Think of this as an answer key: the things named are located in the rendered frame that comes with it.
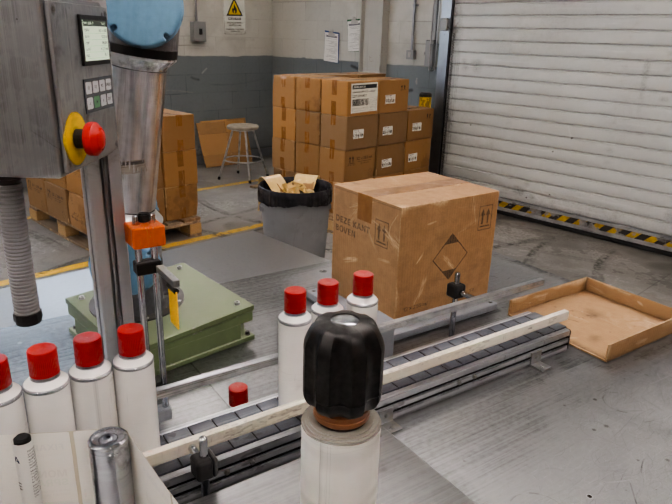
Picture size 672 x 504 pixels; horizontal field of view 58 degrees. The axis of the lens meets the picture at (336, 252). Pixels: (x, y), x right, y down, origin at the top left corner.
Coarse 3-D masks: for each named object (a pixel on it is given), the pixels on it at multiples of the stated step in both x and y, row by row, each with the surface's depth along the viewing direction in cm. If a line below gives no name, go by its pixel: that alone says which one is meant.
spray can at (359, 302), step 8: (360, 272) 99; (368, 272) 99; (360, 280) 97; (368, 280) 97; (360, 288) 97; (368, 288) 97; (352, 296) 99; (360, 296) 98; (368, 296) 98; (352, 304) 98; (360, 304) 97; (368, 304) 97; (376, 304) 98; (360, 312) 98; (368, 312) 98; (376, 312) 99; (376, 320) 100
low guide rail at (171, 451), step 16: (544, 320) 124; (560, 320) 127; (496, 336) 116; (512, 336) 119; (448, 352) 109; (464, 352) 112; (400, 368) 103; (416, 368) 106; (384, 384) 102; (304, 400) 94; (256, 416) 89; (272, 416) 90; (288, 416) 92; (208, 432) 85; (224, 432) 86; (240, 432) 88; (160, 448) 82; (176, 448) 82
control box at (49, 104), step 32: (0, 0) 61; (32, 0) 61; (64, 0) 67; (0, 32) 62; (32, 32) 62; (64, 32) 65; (0, 64) 63; (32, 64) 63; (64, 64) 66; (0, 96) 64; (32, 96) 64; (64, 96) 66; (0, 128) 65; (32, 128) 65; (64, 128) 66; (0, 160) 67; (32, 160) 67; (64, 160) 67; (96, 160) 77
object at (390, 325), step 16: (512, 288) 126; (528, 288) 129; (448, 304) 118; (464, 304) 119; (400, 320) 110; (416, 320) 112; (224, 368) 93; (240, 368) 93; (256, 368) 95; (176, 384) 88; (192, 384) 89; (208, 384) 91
